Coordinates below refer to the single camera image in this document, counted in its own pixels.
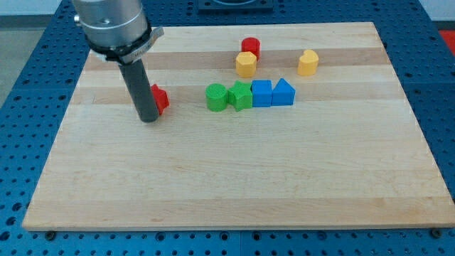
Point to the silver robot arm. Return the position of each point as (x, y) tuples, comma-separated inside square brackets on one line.
[(117, 29)]

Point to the green star block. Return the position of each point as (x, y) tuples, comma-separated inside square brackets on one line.
[(240, 95)]

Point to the green cylinder block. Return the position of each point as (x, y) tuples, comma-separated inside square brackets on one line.
[(216, 97)]

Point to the blue cube block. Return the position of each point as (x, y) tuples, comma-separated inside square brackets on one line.
[(261, 93)]

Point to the blue triangle block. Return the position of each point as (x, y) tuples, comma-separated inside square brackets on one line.
[(283, 94)]

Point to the yellow hexagon block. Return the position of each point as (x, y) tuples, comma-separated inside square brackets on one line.
[(246, 64)]

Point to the red star block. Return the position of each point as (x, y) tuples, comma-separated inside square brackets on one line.
[(161, 98)]

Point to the red cylinder block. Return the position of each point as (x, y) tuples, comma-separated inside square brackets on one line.
[(252, 45)]

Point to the yellow heart block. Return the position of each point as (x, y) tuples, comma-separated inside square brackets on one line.
[(308, 63)]

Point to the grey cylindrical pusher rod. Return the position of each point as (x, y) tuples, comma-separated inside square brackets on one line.
[(137, 82)]

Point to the wooden board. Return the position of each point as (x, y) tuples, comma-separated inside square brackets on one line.
[(348, 154)]

